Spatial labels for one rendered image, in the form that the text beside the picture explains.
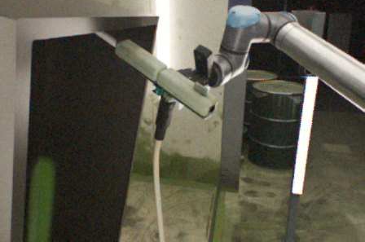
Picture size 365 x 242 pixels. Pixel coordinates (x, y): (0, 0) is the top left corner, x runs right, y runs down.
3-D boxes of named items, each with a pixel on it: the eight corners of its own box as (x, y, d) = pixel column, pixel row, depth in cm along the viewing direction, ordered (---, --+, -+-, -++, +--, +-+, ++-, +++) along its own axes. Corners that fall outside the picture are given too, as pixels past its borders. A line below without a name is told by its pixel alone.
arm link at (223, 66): (235, 64, 84) (208, 49, 88) (226, 69, 81) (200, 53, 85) (226, 89, 90) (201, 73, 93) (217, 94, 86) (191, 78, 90)
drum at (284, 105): (241, 149, 365) (246, 80, 339) (287, 148, 367) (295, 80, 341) (255, 173, 309) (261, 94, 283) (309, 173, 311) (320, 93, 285)
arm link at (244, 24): (254, 3, 89) (243, 41, 96) (223, 2, 84) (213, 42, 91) (274, 15, 83) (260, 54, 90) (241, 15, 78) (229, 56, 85)
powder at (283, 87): (248, 83, 339) (248, 81, 338) (293, 82, 340) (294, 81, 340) (262, 95, 287) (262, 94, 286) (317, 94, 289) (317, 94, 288)
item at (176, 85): (197, 160, 77) (223, 92, 63) (186, 169, 74) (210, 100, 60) (87, 71, 98) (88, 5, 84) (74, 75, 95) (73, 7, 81)
